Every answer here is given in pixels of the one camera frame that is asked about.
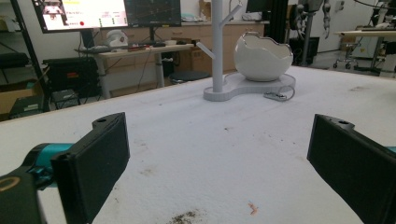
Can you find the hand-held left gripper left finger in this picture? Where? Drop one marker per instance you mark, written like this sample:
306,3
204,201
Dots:
93,168

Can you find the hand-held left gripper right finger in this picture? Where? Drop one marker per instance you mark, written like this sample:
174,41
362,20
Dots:
351,161

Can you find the black equipment case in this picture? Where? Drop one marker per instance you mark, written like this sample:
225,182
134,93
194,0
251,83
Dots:
71,77

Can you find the cardboard box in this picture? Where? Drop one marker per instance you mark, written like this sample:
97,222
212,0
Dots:
15,96

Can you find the black keyboard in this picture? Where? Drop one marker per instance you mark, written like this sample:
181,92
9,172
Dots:
93,49

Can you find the wooden side table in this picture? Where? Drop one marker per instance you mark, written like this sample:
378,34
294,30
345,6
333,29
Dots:
367,37

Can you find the black metal stand pole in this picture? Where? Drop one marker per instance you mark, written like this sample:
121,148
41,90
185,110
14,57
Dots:
29,53

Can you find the white helmet-shaped device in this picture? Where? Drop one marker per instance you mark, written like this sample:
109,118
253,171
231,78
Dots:
115,38

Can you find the round black stool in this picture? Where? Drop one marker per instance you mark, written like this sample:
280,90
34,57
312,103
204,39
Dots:
190,76

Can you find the light wooden desk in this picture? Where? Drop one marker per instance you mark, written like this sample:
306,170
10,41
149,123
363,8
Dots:
155,49

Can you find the white eggshell-shaped bowl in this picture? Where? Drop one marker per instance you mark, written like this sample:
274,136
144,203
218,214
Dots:
258,59

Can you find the grey robot on stand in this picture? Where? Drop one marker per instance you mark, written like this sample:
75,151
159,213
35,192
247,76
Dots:
311,21

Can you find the large computer monitor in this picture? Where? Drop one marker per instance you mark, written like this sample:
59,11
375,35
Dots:
93,12

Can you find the white jewelry tree stand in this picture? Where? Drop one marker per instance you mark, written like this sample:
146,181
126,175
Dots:
217,46

